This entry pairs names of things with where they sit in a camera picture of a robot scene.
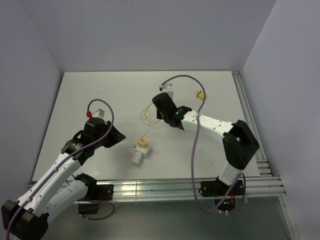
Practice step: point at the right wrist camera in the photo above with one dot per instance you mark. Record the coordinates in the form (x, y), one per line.
(168, 89)

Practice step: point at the white cube power socket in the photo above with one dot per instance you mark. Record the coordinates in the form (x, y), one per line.
(144, 151)

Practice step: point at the aluminium front rail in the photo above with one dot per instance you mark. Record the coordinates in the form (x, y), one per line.
(181, 189)

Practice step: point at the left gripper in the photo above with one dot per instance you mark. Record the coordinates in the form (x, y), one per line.
(116, 136)

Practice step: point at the orange USB charger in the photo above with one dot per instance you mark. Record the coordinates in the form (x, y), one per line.
(142, 143)

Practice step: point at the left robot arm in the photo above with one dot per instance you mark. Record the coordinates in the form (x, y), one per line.
(29, 217)

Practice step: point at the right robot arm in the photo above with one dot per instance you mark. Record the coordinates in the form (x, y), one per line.
(238, 141)

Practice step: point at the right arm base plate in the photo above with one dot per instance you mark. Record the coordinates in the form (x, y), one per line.
(216, 188)

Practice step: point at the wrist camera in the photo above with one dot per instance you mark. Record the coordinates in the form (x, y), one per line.
(168, 89)
(100, 113)

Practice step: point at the small yellow plug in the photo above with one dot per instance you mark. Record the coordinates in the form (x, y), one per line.
(200, 95)

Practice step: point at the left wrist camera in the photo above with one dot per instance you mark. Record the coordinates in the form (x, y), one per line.
(100, 113)

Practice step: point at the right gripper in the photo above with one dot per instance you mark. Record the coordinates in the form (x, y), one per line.
(159, 116)

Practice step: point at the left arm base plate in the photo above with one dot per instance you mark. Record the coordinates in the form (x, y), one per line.
(100, 192)

